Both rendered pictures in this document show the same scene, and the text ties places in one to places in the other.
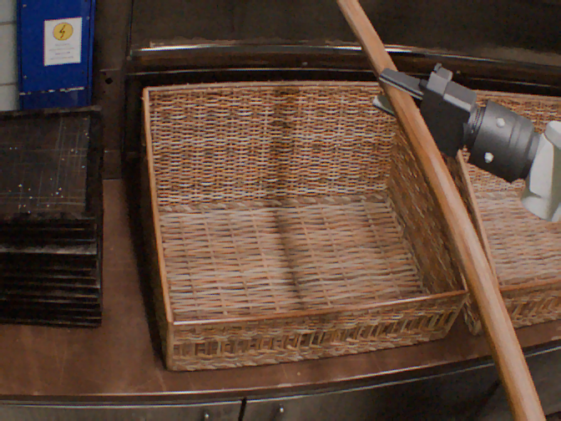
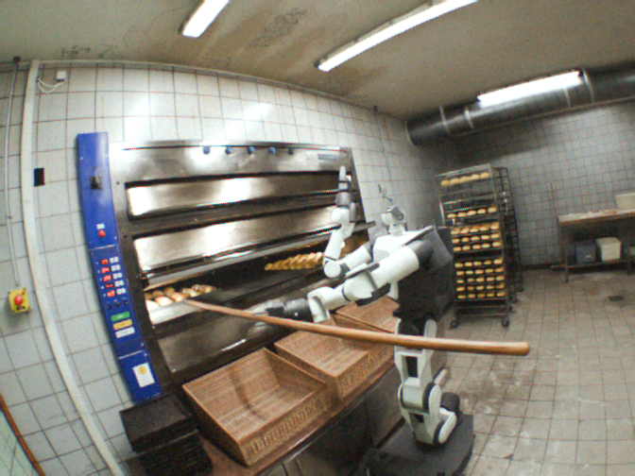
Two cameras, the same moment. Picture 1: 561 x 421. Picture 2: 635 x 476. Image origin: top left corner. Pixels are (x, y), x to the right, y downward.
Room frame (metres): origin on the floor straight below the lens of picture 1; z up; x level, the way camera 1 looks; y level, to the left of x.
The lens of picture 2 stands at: (-0.37, 0.12, 1.51)
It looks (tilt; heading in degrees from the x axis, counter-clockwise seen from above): 3 degrees down; 334
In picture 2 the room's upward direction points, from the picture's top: 11 degrees counter-clockwise
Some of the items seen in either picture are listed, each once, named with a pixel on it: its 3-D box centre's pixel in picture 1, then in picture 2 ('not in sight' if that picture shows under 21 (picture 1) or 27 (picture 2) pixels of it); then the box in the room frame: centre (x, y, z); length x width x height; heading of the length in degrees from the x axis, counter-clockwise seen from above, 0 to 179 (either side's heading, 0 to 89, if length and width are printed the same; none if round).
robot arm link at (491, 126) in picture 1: (464, 125); (283, 314); (0.74, -0.20, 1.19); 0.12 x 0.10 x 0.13; 74
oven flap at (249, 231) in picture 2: not in sight; (277, 226); (1.45, -0.49, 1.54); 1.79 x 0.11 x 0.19; 110
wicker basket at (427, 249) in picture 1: (297, 215); (256, 399); (1.00, -0.03, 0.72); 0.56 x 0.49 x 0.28; 111
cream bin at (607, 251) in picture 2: not in sight; (608, 247); (0.49, -5.05, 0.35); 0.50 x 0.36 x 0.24; 112
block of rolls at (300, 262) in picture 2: not in sight; (304, 260); (2.06, -0.88, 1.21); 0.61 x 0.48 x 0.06; 20
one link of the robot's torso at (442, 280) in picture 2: not in sight; (414, 263); (0.59, -0.77, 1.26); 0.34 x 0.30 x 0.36; 164
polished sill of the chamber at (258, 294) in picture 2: not in sight; (286, 283); (1.47, -0.48, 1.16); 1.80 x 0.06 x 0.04; 110
